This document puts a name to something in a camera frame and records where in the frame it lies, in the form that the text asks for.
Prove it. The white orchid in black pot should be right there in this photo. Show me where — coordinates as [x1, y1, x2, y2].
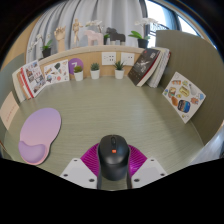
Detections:
[28, 33, 54, 59]
[85, 19, 112, 46]
[128, 17, 159, 49]

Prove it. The purple round number sign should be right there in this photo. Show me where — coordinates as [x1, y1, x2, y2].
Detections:
[68, 57, 85, 76]

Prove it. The white wall socket plate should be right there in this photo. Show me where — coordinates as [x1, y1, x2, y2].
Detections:
[101, 51, 117, 66]
[120, 52, 136, 67]

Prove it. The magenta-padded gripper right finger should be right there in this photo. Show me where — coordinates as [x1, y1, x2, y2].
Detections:
[126, 144, 168, 190]

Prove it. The dark grey horse figurine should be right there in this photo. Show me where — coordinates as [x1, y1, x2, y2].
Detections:
[105, 27, 127, 46]

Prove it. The brown book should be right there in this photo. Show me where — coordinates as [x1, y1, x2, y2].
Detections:
[16, 71, 33, 101]

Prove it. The black computer mouse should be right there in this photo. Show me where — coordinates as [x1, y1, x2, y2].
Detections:
[96, 134, 131, 182]

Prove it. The beige card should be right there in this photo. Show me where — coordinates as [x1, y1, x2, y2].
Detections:
[0, 91, 20, 131]

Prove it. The lilac mouse pad with wrist rest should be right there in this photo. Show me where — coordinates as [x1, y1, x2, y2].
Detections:
[18, 107, 63, 166]

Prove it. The grey curtain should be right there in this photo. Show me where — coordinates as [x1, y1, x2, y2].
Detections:
[25, 0, 149, 63]

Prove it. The dark-framed window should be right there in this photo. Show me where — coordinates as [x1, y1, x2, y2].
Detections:
[144, 0, 201, 49]

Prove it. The red-edged picture magazine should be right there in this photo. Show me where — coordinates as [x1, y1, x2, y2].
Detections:
[20, 59, 47, 99]

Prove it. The white food illustration card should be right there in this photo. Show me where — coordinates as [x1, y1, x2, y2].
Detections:
[162, 71, 207, 124]

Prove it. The wooden mannequin figure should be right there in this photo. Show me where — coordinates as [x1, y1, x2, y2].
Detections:
[71, 18, 84, 48]

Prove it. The white book stack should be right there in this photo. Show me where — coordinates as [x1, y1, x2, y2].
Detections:
[146, 47, 172, 89]

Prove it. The white illustrated sticker card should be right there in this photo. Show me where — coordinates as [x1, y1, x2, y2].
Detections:
[43, 59, 70, 85]

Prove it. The wooden hand model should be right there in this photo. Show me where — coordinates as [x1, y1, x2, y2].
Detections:
[53, 26, 67, 53]

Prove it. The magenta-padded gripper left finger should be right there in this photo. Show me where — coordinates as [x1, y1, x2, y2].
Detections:
[59, 143, 101, 190]

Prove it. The black book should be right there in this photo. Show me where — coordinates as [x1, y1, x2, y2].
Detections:
[127, 48, 162, 88]

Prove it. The wooden desk shelf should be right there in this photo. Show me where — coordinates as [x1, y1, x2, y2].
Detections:
[38, 44, 146, 79]

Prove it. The pink horse figurine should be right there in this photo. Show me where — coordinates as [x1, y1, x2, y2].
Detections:
[83, 29, 104, 47]

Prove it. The green desk partition panel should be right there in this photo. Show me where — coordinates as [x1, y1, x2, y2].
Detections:
[155, 29, 224, 146]
[0, 53, 26, 101]

